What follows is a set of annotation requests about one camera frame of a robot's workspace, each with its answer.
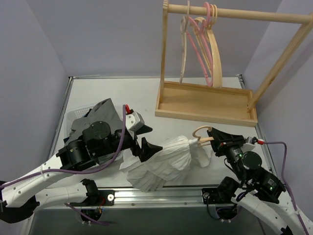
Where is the wooden hanger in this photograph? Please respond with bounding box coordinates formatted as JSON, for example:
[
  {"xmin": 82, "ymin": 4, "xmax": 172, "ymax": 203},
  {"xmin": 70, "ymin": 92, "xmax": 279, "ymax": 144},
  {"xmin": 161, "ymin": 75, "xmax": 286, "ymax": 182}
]
[
  {"xmin": 192, "ymin": 125, "xmax": 214, "ymax": 147},
  {"xmin": 190, "ymin": 2, "xmax": 222, "ymax": 88},
  {"xmin": 195, "ymin": 2, "xmax": 223, "ymax": 88}
]

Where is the white shirt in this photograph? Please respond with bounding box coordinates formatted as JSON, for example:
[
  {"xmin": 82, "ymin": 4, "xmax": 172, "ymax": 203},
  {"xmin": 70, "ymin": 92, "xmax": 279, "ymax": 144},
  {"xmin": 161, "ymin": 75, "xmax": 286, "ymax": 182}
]
[{"xmin": 119, "ymin": 136, "xmax": 211, "ymax": 192}]

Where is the grey garment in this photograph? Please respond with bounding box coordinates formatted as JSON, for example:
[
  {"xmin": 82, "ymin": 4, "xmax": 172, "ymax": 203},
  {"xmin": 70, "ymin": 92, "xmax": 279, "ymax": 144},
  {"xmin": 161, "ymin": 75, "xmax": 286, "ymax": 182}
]
[{"xmin": 65, "ymin": 98, "xmax": 123, "ymax": 159}]

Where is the pink plastic hanger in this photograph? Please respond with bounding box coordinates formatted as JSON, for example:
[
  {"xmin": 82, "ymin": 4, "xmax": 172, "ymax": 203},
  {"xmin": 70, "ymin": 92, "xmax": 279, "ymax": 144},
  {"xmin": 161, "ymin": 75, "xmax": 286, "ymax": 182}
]
[{"xmin": 187, "ymin": 17, "xmax": 211, "ymax": 85}]

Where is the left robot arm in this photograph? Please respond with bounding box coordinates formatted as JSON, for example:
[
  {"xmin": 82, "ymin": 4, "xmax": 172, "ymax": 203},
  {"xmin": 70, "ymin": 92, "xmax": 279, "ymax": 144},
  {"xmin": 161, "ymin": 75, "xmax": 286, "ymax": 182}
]
[{"xmin": 0, "ymin": 121, "xmax": 163, "ymax": 223}]

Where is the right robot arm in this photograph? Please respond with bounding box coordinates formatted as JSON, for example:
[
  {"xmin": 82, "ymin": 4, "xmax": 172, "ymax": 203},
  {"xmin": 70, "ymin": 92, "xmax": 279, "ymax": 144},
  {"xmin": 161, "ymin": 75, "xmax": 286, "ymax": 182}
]
[{"xmin": 207, "ymin": 127, "xmax": 313, "ymax": 235}]

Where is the wooden clothes rack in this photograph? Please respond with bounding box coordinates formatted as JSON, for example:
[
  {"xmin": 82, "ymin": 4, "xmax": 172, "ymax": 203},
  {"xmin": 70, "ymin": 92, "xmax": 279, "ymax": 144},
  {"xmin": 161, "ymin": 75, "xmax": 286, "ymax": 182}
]
[{"xmin": 155, "ymin": 1, "xmax": 313, "ymax": 127}]

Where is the white plastic basket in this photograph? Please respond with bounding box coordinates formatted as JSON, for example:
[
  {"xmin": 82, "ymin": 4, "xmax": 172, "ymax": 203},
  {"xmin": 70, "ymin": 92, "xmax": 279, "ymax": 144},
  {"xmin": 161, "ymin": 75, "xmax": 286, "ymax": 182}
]
[{"xmin": 63, "ymin": 103, "xmax": 96, "ymax": 138}]

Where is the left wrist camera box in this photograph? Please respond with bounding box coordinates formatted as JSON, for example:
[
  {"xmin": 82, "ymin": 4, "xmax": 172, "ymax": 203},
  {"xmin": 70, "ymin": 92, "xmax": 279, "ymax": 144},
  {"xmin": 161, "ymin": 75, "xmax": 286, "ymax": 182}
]
[{"xmin": 125, "ymin": 105, "xmax": 145, "ymax": 133}]

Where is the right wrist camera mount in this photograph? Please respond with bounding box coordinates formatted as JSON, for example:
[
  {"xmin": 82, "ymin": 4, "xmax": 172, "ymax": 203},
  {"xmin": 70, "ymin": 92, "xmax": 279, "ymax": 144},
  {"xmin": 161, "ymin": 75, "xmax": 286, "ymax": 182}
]
[{"xmin": 242, "ymin": 137, "xmax": 265, "ymax": 152}]

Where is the aluminium mounting rail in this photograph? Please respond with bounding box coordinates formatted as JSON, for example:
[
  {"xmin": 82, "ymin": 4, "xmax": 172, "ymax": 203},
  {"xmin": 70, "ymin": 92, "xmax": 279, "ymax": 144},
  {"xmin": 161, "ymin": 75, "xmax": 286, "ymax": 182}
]
[{"xmin": 36, "ymin": 187, "xmax": 245, "ymax": 210}]

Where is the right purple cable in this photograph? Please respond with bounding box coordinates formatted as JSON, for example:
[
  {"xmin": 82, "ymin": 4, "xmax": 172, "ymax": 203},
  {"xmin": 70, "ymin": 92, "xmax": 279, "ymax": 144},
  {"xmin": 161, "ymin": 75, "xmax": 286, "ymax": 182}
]
[{"xmin": 263, "ymin": 141, "xmax": 310, "ymax": 235}]

